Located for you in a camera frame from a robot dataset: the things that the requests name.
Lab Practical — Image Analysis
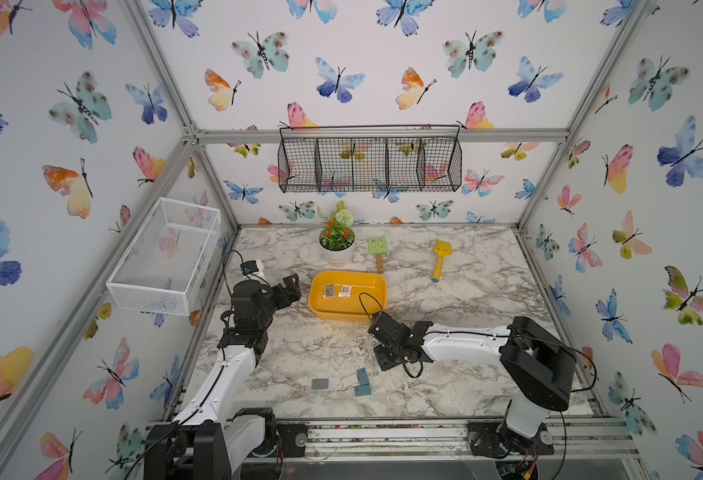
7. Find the potted plant white pot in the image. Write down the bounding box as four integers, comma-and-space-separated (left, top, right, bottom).
318, 200, 357, 269

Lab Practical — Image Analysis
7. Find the yellow toy shovel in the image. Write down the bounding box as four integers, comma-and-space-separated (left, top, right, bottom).
431, 241, 453, 283

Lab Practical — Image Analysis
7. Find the black wire wall basket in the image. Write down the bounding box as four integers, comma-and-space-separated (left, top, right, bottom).
272, 125, 463, 194

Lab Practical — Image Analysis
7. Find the green toy rake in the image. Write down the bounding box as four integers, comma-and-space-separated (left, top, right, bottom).
367, 236, 389, 275

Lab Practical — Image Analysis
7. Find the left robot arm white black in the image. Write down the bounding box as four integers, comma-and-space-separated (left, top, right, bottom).
136, 274, 301, 479

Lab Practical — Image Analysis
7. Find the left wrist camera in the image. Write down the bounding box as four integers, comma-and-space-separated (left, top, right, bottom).
239, 259, 265, 279

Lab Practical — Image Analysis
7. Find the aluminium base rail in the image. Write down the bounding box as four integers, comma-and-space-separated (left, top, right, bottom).
145, 413, 639, 466

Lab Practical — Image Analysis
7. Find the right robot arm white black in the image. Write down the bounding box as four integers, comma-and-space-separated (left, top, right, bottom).
367, 310, 579, 460

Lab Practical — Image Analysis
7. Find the yellow plastic storage box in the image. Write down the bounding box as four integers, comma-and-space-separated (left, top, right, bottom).
308, 270, 387, 323

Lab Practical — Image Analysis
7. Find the white label eraser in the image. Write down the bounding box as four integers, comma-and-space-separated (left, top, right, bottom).
337, 285, 353, 298

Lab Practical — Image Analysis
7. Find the teal eraser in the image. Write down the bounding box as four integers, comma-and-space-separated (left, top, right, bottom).
355, 384, 371, 397
357, 368, 369, 386

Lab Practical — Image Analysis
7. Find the white mesh wall basket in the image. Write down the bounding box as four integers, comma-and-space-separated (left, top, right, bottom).
106, 197, 221, 316

